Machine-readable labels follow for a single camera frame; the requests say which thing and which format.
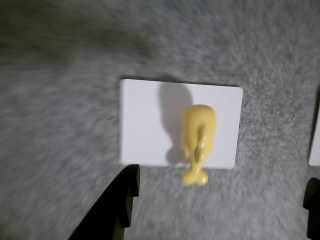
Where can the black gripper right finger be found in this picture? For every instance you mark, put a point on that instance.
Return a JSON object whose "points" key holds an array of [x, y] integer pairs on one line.
{"points": [[314, 212]]}

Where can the white rectangular card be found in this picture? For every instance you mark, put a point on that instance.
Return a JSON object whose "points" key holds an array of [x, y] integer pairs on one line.
{"points": [[142, 120], [316, 140]]}

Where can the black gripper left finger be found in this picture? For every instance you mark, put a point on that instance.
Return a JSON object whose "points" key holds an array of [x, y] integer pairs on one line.
{"points": [[110, 215]]}

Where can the yellow egg sushi figure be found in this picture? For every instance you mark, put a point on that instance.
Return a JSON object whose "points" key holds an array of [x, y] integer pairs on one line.
{"points": [[197, 125]]}

